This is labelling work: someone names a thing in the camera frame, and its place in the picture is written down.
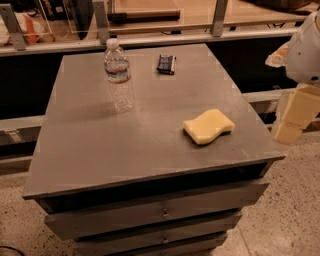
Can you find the dark snack bar wrapper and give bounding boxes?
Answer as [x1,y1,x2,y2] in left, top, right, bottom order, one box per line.
[157,55,176,75]

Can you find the orange white bag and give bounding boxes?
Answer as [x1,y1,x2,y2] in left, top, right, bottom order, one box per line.
[0,13,47,45]

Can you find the dark wooden bar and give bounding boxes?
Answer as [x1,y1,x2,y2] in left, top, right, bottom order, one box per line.
[107,9,180,24]

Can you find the grey drawer cabinet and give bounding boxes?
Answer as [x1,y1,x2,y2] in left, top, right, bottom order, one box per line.
[23,44,281,256]

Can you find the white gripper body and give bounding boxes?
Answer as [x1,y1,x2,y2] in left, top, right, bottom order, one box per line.
[286,11,320,84]

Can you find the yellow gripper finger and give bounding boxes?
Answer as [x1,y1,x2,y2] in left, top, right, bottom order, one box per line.
[274,85,320,145]
[265,42,289,68]

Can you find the clear plastic water bottle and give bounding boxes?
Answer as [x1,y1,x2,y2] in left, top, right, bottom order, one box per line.
[104,38,134,112]

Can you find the black cable on floor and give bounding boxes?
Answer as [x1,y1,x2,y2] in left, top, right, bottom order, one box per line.
[0,245,27,256]

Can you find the yellow sponge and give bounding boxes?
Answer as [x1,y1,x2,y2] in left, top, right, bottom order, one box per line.
[183,109,235,145]

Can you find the metal railing frame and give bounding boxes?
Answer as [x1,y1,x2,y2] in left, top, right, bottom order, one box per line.
[0,0,320,58]

